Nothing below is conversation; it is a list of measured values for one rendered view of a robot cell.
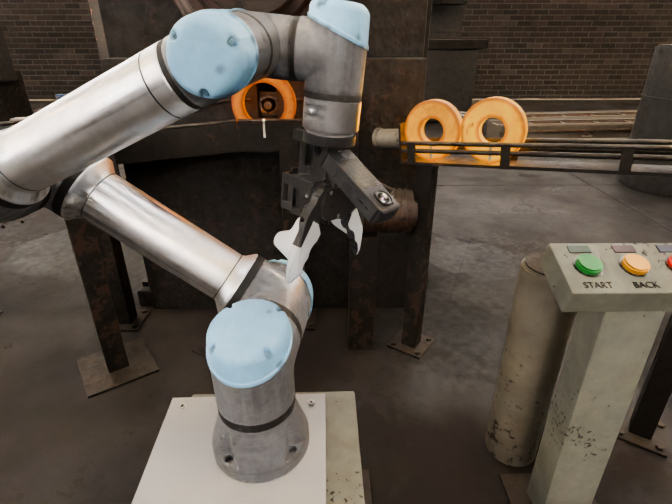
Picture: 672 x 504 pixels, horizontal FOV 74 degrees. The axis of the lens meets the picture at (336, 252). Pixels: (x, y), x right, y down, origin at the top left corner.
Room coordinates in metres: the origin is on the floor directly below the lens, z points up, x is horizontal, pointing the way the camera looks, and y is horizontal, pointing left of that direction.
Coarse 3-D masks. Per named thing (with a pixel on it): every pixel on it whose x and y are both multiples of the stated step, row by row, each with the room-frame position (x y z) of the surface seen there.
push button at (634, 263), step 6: (624, 258) 0.64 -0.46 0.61; (630, 258) 0.64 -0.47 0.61; (636, 258) 0.64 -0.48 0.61; (642, 258) 0.64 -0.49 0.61; (624, 264) 0.63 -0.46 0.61; (630, 264) 0.62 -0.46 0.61; (636, 264) 0.62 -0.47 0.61; (642, 264) 0.62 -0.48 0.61; (648, 264) 0.62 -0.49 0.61; (630, 270) 0.62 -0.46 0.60; (636, 270) 0.62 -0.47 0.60; (642, 270) 0.61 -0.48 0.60; (648, 270) 0.62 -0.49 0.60
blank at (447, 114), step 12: (420, 108) 1.21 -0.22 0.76; (432, 108) 1.19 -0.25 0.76; (444, 108) 1.18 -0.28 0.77; (456, 108) 1.19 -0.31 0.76; (408, 120) 1.23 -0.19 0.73; (420, 120) 1.21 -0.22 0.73; (444, 120) 1.17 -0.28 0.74; (456, 120) 1.16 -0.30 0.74; (408, 132) 1.23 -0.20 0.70; (420, 132) 1.21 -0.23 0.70; (444, 132) 1.17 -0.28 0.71; (456, 132) 1.15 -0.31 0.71; (420, 156) 1.21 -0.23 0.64; (432, 156) 1.19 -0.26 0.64; (444, 156) 1.17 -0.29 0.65
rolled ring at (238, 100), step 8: (264, 80) 1.34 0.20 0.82; (272, 80) 1.34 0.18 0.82; (280, 80) 1.34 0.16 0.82; (248, 88) 1.35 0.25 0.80; (280, 88) 1.34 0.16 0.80; (288, 88) 1.34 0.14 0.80; (232, 96) 1.34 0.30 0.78; (240, 96) 1.34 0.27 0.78; (288, 96) 1.34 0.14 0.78; (232, 104) 1.34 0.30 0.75; (240, 104) 1.34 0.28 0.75; (288, 104) 1.34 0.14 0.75; (240, 112) 1.34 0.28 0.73; (288, 112) 1.34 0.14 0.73
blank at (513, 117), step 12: (480, 108) 1.12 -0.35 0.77; (492, 108) 1.11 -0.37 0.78; (504, 108) 1.09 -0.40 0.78; (516, 108) 1.08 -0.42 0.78; (468, 120) 1.14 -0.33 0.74; (480, 120) 1.12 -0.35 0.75; (504, 120) 1.09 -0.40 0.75; (516, 120) 1.08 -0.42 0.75; (468, 132) 1.14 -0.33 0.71; (480, 132) 1.14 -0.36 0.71; (516, 132) 1.07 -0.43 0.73; (480, 156) 1.12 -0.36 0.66; (492, 156) 1.10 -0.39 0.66
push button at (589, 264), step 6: (582, 258) 0.64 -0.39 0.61; (588, 258) 0.64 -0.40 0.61; (594, 258) 0.64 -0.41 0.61; (576, 264) 0.63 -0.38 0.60; (582, 264) 0.62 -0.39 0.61; (588, 264) 0.62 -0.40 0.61; (594, 264) 0.62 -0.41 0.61; (600, 264) 0.62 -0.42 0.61; (582, 270) 0.62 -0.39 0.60; (588, 270) 0.61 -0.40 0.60; (594, 270) 0.61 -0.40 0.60; (600, 270) 0.62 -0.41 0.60
